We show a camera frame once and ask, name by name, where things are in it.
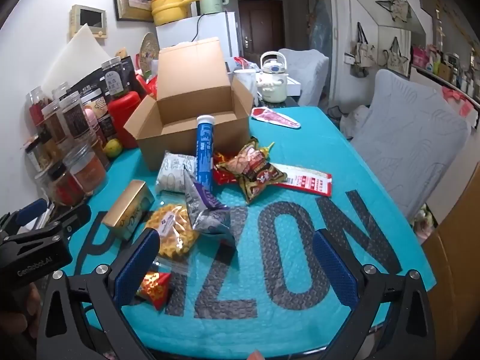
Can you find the yellow green lime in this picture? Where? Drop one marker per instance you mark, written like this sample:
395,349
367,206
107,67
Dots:
112,148

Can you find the dark labelled tall jar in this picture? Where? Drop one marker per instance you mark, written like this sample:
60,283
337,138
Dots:
112,78

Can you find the red plastic bag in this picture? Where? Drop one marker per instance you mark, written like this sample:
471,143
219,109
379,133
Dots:
242,63

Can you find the grey purple snack packet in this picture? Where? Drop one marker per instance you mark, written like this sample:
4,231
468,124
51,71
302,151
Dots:
204,213

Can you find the white patterned cloth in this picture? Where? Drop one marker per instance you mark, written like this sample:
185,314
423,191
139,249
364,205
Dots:
356,120

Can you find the canvas tote bag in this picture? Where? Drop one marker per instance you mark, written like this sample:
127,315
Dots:
363,54

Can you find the yellow waffle crisp packet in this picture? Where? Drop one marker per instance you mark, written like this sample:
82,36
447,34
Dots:
176,236

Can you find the steak print packet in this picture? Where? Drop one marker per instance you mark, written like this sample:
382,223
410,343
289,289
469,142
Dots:
273,117

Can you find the small red snack packet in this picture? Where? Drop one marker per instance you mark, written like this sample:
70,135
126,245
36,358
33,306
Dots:
155,288

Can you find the person's left hand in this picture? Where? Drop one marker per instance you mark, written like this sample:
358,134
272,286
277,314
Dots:
18,318

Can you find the woven straw fan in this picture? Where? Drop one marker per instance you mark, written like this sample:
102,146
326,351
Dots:
149,50

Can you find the pink bottle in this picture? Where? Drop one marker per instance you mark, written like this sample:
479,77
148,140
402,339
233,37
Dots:
91,118

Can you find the gold chocolate box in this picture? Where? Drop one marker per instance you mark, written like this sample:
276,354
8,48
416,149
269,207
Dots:
127,210

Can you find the red bag with white print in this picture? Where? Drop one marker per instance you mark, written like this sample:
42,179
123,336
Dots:
148,84

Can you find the red yellow snack packet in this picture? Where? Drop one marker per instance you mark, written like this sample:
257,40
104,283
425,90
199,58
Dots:
222,172

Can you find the wooden cutting board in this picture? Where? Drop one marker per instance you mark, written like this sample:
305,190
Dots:
120,53

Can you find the red white packet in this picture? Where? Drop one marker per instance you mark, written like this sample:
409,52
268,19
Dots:
307,182

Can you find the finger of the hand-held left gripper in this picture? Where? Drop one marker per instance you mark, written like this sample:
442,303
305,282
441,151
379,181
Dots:
32,207
75,216

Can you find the blue tablet tube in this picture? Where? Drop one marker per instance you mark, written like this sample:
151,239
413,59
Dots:
204,150

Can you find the brown cardboard box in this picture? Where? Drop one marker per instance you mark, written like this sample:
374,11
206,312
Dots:
187,142

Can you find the white character water bottle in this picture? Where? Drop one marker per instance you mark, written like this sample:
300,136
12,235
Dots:
272,77

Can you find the yellow enamel pot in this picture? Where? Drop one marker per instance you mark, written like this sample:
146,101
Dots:
168,9

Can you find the red gold peanut packet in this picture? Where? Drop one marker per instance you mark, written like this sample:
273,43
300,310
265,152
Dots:
255,174

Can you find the red plastic canister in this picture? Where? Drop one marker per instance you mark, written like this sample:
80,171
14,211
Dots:
123,120

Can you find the row of shelf items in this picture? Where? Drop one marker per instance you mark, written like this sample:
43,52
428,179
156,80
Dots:
442,63

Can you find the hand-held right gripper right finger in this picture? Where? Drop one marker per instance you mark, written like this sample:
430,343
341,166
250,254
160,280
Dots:
333,270

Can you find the cream wall intercom panel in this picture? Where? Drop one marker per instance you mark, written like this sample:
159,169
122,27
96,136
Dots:
88,20

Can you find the dark wooden door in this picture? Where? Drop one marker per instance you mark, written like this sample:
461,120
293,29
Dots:
260,26

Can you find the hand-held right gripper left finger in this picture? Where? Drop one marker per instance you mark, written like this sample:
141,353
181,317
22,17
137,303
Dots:
135,270

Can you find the white foam board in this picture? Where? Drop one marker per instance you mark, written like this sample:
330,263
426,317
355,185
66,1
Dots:
75,58

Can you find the brown wooden board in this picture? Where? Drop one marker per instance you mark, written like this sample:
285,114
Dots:
453,262

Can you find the white fridge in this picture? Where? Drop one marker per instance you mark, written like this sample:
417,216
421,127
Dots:
210,32

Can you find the white patterned snack packet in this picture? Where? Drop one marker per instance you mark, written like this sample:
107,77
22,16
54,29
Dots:
172,174

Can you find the clear jar of nuts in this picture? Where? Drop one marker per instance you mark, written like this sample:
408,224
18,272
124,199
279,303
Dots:
86,168

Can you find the teal lettered table mat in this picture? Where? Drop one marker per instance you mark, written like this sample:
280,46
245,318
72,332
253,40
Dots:
337,157

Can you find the black pouch with beige label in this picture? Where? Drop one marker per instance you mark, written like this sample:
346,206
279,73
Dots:
93,103

